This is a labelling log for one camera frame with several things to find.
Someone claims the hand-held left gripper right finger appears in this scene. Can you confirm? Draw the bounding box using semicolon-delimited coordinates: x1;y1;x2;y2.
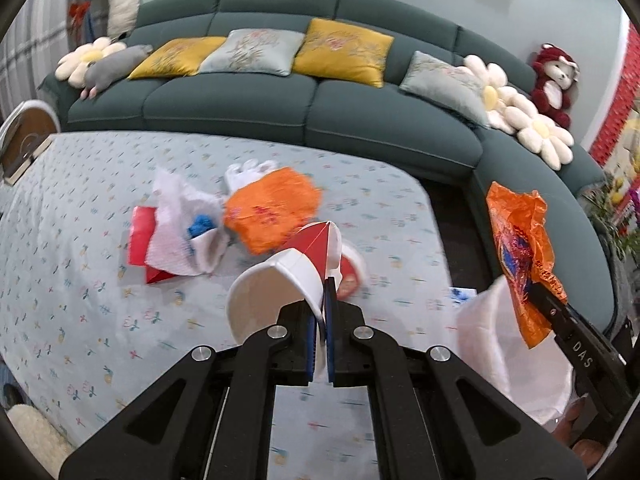
324;277;587;480

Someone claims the white glove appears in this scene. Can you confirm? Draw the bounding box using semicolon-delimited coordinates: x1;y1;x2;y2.
223;160;278;193

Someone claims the yellow embroidered cushion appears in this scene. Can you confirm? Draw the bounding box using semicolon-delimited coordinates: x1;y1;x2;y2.
127;36;228;81
292;17;395;88

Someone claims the potted plant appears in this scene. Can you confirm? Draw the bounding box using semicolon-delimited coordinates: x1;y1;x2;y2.
587;170;640;271

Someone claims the red teddy bear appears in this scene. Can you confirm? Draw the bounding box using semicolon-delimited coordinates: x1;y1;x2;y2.
530;42;581;128

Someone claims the round wooden side table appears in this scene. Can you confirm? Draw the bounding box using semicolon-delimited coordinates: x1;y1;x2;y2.
0;100;62;186

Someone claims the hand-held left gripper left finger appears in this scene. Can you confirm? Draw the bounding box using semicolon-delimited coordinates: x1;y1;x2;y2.
59;302;326;480

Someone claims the white trash bag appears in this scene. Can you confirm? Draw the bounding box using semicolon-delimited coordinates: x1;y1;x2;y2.
456;275;576;426

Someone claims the red bow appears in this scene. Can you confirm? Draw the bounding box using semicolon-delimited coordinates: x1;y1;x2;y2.
69;1;91;33

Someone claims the grey blue embroidered cushion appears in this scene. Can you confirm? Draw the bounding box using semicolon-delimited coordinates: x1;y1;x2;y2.
198;28;306;77
399;51;491;128

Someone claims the crumpled orange plastic bag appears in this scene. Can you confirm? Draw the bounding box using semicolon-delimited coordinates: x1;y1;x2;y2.
223;167;323;256

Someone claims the dark green sofa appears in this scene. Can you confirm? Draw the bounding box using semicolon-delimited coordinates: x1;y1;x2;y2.
39;0;617;333

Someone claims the white paper towel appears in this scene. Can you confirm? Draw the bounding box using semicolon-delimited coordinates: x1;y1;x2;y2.
145;167;231;277

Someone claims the floral print tablecloth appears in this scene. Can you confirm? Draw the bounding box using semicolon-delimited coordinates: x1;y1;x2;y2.
0;130;501;480

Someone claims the red paper bag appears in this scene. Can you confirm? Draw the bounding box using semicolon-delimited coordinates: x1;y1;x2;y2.
127;206;173;286

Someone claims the cream fluffy rug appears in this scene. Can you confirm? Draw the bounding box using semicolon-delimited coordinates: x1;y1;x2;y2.
5;402;76;480

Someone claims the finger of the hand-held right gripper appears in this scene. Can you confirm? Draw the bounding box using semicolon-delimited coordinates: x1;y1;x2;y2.
530;282;571;331

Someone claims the crushed white paper cup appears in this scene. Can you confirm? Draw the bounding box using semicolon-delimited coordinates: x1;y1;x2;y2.
226;220;346;346

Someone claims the white sheer curtain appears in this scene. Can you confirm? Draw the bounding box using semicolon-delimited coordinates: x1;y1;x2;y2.
0;0;76;121

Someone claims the white flower cushion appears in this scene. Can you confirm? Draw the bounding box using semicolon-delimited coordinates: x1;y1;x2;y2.
462;54;538;136
515;110;576;171
55;36;128;88

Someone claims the orange printed plastic bag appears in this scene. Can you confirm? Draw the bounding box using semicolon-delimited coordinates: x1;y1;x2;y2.
486;181;568;350

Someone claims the white plush toy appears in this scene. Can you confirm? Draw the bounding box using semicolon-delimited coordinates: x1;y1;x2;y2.
102;0;141;41

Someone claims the red wall hanging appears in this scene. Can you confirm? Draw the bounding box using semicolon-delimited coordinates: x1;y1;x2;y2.
590;30;640;166

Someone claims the grey mouse plush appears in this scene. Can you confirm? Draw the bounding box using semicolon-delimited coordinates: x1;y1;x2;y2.
80;44;153;100

